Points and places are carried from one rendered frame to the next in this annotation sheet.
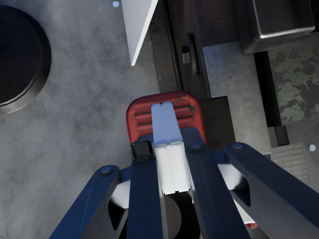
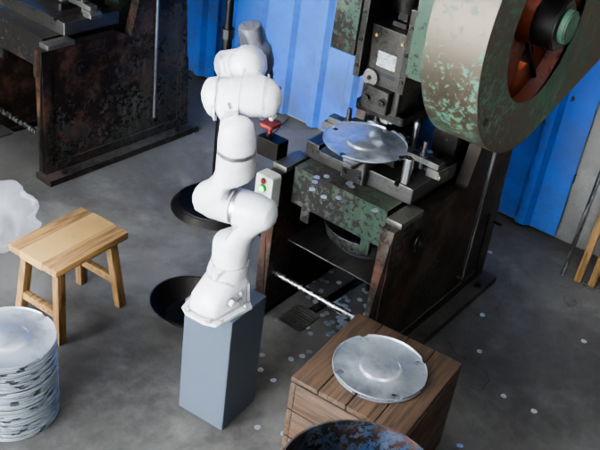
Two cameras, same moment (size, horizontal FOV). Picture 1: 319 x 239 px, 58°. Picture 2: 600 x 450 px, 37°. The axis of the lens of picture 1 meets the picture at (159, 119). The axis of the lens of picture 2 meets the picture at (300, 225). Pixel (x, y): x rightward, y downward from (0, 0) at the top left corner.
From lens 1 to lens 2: 3.03 m
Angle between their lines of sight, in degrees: 54
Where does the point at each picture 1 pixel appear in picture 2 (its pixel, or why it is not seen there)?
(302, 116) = (302, 168)
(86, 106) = not seen: hidden behind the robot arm
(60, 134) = (197, 249)
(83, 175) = (182, 270)
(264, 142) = (287, 165)
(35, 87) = (216, 225)
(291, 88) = (306, 164)
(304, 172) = (304, 324)
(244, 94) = (295, 159)
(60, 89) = not seen: hidden behind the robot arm
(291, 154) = (307, 313)
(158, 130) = not seen: hidden behind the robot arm
